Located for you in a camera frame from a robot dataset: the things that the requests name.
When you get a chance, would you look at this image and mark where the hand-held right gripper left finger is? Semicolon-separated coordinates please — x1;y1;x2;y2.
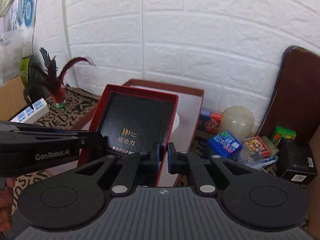
72;142;161;195

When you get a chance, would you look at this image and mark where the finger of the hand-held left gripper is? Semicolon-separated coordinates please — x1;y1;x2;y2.
0;120;88;137

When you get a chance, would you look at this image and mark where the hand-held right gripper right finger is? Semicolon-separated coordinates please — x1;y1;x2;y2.
167;142;253;195

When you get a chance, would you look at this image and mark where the white bowl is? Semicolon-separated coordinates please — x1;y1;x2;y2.
174;112;181;135

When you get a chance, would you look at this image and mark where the red gift box black insert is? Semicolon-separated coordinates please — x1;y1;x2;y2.
77;84;180;187

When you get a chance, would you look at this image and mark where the brown shoe box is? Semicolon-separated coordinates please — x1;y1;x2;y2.
46;79;204;188

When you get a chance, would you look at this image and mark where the person's left hand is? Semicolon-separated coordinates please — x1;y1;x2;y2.
0;177;16;229

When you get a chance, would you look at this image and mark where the white power strip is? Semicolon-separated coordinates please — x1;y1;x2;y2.
10;98;49;124

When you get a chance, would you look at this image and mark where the plain cardboard box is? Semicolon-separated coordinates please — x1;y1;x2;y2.
0;75;32;122

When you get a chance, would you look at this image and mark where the letter-print tablecloth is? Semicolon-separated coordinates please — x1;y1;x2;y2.
12;86;310;203

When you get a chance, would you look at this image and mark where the red feather shuttlecock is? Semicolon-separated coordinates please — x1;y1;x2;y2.
24;47;95;108

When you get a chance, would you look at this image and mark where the red and blue card box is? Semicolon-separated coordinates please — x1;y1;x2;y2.
200;109;223;134

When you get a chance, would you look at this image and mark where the cream round bulb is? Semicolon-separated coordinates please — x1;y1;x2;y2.
221;106;255;139

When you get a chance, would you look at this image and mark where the white plastic bag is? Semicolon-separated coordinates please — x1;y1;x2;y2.
0;30;25;85

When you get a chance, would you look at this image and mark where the colourful card box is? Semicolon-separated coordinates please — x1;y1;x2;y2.
240;136;272;158

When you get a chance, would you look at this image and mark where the pale green box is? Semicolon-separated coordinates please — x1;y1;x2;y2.
261;136;279;155

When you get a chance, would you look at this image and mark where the green small box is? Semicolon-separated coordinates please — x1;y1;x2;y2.
271;126;297;147

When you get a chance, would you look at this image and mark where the black cardboard box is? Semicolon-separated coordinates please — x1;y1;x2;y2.
276;137;315;184

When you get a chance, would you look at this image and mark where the dark brown wooden board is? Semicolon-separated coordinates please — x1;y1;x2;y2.
255;46;320;145

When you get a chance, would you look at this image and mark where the wall poster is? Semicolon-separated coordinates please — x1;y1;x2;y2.
10;0;37;30

